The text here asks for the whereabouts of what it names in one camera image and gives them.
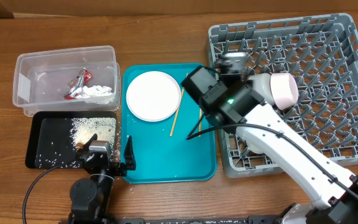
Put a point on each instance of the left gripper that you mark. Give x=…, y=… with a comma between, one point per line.
x=120, y=168

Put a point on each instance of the rice and food scraps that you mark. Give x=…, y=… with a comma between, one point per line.
x=95, y=130

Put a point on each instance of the white napkin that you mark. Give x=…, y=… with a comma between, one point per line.
x=95, y=94

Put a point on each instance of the white round plate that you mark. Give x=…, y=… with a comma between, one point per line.
x=153, y=96

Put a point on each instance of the red snack wrapper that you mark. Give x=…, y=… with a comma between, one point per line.
x=76, y=85

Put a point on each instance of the pink bowl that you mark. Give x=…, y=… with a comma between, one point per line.
x=284, y=90

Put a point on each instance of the grey bowl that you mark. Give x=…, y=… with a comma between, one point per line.
x=261, y=84

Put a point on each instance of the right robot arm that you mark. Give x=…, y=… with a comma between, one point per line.
x=247, y=108

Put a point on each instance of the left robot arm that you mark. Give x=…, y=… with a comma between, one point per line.
x=90, y=196

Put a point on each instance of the grey dishwasher rack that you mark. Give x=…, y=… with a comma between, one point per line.
x=321, y=52

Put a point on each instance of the black plastic tray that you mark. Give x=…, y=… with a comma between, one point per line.
x=36, y=127

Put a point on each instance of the teal serving tray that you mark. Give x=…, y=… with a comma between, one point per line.
x=159, y=157

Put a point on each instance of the clear plastic bin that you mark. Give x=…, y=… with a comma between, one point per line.
x=41, y=78

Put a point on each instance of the left wooden chopstick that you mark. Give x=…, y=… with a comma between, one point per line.
x=177, y=112

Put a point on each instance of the wooden chopstick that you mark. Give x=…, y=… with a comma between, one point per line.
x=200, y=120
x=177, y=112

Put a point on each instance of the right wooden chopstick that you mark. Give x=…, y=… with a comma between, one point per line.
x=200, y=120

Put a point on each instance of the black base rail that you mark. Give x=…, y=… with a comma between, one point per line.
x=253, y=219

